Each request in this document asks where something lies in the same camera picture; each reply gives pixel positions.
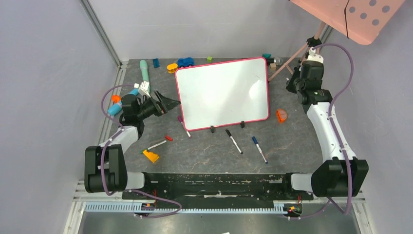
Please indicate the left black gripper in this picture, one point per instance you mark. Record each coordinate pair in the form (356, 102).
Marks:
(164, 105)

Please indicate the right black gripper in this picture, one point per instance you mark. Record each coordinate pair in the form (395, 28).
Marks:
(293, 82)

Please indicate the pink framed whiteboard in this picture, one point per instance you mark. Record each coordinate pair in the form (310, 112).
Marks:
(223, 93)

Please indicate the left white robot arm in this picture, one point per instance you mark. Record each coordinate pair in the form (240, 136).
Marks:
(105, 168)

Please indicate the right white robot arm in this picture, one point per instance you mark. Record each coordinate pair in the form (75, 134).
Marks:
(341, 174)

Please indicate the purple whiteboard marker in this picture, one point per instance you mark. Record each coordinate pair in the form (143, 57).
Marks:
(182, 122)

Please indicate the green whiteboard marker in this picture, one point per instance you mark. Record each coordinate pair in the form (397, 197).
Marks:
(155, 145)

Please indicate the black whiteboard marker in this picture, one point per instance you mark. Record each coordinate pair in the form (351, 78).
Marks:
(234, 141)

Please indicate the blue whiteboard marker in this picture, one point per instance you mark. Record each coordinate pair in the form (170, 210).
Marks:
(259, 149)

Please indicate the wooden small block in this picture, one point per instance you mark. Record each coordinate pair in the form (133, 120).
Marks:
(272, 67)

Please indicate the orange semicircle toy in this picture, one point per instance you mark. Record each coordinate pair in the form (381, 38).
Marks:
(281, 115)

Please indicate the dark blue small block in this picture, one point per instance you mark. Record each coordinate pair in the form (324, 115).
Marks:
(156, 63)

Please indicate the large mint toy crayon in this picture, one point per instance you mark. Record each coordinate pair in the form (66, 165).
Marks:
(144, 70)

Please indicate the blue toy car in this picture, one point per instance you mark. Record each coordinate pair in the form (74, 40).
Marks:
(185, 62)

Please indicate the large blue toy crayon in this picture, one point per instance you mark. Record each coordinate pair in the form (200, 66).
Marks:
(114, 109)

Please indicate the small orange toy piece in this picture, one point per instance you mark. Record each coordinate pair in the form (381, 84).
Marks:
(115, 99)

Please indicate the yellow orange plastic block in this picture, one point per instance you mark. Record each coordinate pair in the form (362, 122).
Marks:
(152, 157)

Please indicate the pink perforated panel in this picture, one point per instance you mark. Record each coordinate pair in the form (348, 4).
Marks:
(359, 20)

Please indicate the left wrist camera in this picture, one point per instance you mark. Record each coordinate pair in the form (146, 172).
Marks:
(143, 88)

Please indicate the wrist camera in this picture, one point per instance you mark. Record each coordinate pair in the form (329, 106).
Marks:
(313, 55)
(143, 88)

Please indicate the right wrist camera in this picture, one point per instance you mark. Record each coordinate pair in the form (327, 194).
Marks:
(313, 55)

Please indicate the yellow toy ring block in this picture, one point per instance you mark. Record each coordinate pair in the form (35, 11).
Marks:
(172, 68)

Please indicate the white slotted cable duct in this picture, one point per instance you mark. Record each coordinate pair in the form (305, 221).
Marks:
(143, 208)

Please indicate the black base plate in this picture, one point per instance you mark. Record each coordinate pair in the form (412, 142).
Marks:
(222, 190)

